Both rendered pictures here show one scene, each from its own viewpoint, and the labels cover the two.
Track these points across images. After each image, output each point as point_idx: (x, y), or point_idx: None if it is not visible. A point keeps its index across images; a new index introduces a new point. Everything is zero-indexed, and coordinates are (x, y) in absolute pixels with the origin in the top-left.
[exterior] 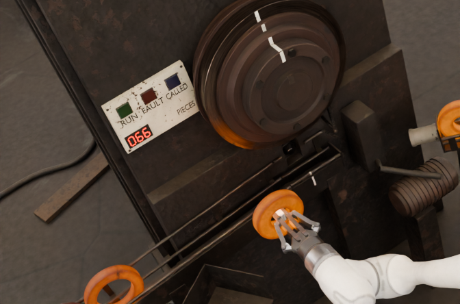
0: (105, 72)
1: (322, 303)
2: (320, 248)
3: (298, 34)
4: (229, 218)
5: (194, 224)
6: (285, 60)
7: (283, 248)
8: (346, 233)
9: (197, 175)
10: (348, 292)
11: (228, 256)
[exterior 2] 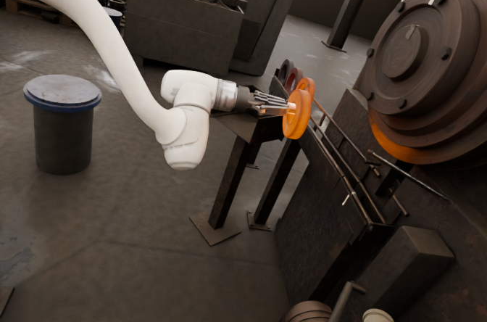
0: None
1: (282, 300)
2: (230, 83)
3: (483, 8)
4: (338, 160)
5: (335, 132)
6: (430, 3)
7: (256, 90)
8: (308, 278)
9: (364, 105)
10: (177, 69)
11: (305, 152)
